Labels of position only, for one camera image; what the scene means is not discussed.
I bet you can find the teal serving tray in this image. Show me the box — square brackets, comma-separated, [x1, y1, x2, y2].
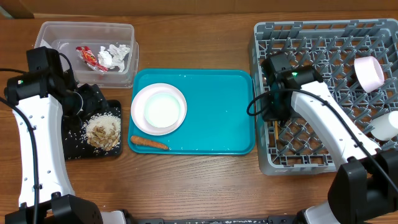
[127, 68, 255, 156]

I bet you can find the clear plastic waste bin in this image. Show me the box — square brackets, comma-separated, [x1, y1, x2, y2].
[34, 21, 139, 88]

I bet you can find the small white cup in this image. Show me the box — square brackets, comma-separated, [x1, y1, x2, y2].
[370, 111, 398, 141]

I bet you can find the cream bowl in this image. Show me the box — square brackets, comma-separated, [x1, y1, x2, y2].
[144, 93, 180, 128]

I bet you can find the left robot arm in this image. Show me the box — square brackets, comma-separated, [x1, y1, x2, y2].
[1, 47, 132, 223]

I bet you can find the grey dishwasher rack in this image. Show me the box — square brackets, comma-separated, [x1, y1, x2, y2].
[249, 19, 397, 175]

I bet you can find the small white plate bowl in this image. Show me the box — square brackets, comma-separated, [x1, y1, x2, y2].
[354, 56, 385, 93]

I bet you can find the red snack wrapper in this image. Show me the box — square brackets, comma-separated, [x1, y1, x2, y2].
[76, 46, 108, 72]

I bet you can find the black food waste tray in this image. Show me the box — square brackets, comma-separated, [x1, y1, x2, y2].
[62, 100, 122, 161]

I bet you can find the white rice pile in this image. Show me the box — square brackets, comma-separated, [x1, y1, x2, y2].
[86, 115, 122, 132]

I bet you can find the peanut shells pile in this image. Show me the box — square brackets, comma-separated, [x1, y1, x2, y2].
[86, 126, 120, 151]

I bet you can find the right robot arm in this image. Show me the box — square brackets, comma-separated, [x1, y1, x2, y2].
[258, 54, 397, 223]

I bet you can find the foil wrapper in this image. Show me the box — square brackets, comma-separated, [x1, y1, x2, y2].
[98, 44, 130, 72]

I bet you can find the large white plate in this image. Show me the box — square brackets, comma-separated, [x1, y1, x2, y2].
[131, 83, 187, 136]

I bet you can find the orange carrot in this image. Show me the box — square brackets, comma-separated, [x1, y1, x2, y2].
[130, 136, 169, 151]

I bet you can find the wooden chopstick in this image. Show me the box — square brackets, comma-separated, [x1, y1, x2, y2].
[274, 121, 279, 141]

